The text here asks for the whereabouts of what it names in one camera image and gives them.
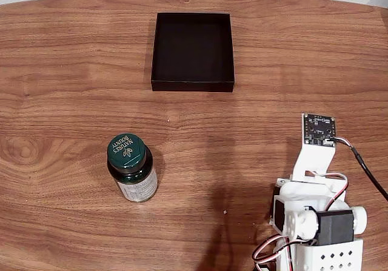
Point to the green-capped pill bottle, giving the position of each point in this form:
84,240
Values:
133,174

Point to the black square open box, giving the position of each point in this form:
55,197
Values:
192,48

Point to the camera board on white mount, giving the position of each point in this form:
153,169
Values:
316,155

